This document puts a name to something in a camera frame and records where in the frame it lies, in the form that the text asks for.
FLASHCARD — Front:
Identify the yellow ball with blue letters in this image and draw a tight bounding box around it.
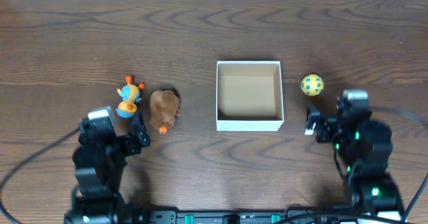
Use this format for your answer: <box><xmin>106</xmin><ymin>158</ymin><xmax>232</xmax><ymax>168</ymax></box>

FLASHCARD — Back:
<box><xmin>300</xmin><ymin>74</ymin><xmax>324</xmax><ymax>96</ymax></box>

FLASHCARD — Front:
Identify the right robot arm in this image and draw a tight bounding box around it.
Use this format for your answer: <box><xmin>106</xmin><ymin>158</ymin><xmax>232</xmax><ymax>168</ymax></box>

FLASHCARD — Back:
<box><xmin>305</xmin><ymin>100</ymin><xmax>404</xmax><ymax>216</ymax></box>

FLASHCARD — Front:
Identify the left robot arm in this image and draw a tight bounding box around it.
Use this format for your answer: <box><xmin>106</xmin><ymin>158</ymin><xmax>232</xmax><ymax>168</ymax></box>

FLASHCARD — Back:
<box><xmin>64</xmin><ymin>109</ymin><xmax>150</xmax><ymax>224</ymax></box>

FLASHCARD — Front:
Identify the yellow blue duck toy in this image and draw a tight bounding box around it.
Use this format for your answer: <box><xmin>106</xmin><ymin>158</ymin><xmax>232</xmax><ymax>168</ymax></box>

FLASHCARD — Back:
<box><xmin>116</xmin><ymin>76</ymin><xmax>145</xmax><ymax>118</ymax></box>

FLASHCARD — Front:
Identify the brown plush toy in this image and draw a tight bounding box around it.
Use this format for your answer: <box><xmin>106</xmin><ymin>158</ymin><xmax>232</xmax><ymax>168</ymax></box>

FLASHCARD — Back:
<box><xmin>150</xmin><ymin>90</ymin><xmax>181</xmax><ymax>134</ymax></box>

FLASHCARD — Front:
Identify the white cardboard box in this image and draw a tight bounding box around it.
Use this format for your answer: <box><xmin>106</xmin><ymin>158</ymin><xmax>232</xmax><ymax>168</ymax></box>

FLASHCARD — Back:
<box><xmin>216</xmin><ymin>61</ymin><xmax>284</xmax><ymax>132</ymax></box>

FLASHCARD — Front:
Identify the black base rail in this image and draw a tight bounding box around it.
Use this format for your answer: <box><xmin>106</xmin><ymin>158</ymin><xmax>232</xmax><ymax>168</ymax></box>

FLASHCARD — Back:
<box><xmin>134</xmin><ymin>206</ymin><xmax>405</xmax><ymax>224</ymax></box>

